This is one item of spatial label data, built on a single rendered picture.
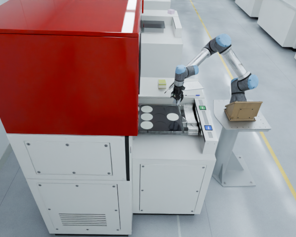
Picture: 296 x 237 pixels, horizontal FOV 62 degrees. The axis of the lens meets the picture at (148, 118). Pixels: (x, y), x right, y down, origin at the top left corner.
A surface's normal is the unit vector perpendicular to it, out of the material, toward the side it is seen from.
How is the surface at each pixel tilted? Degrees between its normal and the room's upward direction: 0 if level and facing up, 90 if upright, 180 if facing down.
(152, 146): 0
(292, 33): 90
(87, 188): 90
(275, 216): 0
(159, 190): 90
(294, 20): 90
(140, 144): 0
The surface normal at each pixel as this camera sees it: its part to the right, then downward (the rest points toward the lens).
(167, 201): 0.00, 0.62
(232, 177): 0.03, -0.78
